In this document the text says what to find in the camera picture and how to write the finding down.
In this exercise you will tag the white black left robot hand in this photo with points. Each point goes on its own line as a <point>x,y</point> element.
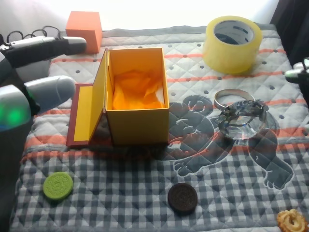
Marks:
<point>48,94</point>

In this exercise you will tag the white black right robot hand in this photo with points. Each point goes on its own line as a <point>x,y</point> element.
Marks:
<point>303,77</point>

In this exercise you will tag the yellow gift box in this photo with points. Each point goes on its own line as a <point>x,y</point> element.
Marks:
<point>137,125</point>

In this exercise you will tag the orange cube box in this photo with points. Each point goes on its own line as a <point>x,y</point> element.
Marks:
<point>82,36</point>

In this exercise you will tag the yellow packing tape roll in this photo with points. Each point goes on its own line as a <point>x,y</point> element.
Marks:
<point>224,58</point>

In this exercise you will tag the green sandwich cookie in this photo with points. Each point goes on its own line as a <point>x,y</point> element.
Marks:
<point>58,187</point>

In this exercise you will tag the grey quilt with bear print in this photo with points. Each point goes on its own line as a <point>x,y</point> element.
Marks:
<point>120,188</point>

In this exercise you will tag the golden butter cookie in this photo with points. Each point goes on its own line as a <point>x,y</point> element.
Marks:
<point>290,221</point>

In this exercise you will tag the brown chocolate sandwich cookie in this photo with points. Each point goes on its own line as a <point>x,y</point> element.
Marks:
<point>182,198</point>

